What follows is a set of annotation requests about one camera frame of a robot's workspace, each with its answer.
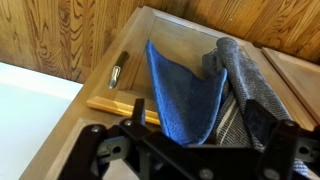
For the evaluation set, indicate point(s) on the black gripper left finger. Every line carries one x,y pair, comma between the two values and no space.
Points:
138,114

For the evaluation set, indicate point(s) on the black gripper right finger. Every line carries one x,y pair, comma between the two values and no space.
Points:
259,121

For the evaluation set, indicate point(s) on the small blue towel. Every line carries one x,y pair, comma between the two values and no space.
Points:
187,106

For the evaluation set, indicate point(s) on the grey striped hanging towel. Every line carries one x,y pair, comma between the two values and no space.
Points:
244,81

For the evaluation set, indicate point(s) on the wooden cabinet door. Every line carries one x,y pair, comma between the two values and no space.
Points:
179,40

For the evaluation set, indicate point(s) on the metal cabinet door handle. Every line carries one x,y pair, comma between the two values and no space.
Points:
116,70

